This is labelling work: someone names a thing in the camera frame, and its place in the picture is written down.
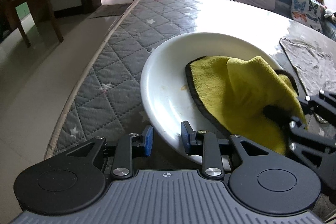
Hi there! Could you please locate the yellow microfibre cloth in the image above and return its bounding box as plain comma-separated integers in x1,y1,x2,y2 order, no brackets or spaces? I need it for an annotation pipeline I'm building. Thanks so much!
185,56,306,155

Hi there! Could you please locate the large white bowl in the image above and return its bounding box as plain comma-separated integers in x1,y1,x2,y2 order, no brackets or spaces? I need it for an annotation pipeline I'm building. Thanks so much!
140,32,281,156

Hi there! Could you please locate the grey towel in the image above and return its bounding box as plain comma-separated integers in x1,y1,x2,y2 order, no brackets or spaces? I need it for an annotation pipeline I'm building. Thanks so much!
279,38,335,96

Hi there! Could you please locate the grey quilted table cover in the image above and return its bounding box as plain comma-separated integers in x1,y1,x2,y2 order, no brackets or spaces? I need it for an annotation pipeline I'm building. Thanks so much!
46,0,335,157

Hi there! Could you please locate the panda plush toy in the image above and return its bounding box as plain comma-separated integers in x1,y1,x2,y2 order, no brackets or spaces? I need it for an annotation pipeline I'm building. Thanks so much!
324,10,336,24

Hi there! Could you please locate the small butterfly cushion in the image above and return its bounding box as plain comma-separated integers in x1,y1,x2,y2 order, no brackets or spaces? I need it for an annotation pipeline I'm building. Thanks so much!
290,0,325,33

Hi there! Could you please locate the dark door mat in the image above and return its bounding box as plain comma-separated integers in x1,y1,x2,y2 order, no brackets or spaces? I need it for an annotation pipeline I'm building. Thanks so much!
89,3,130,19

